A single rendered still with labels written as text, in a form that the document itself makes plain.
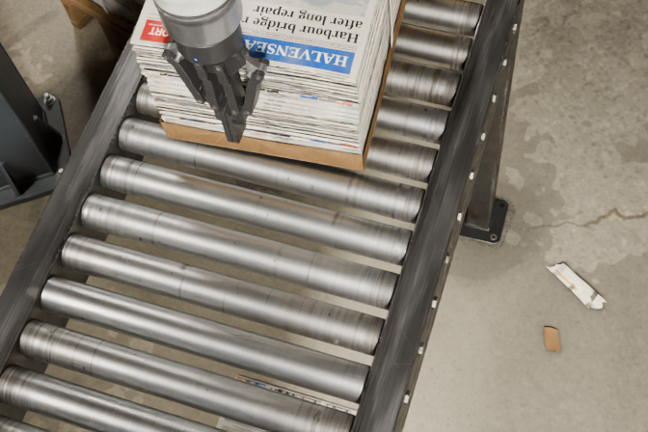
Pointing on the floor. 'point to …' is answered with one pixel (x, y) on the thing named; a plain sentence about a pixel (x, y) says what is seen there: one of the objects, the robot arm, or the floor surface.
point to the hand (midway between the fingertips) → (232, 119)
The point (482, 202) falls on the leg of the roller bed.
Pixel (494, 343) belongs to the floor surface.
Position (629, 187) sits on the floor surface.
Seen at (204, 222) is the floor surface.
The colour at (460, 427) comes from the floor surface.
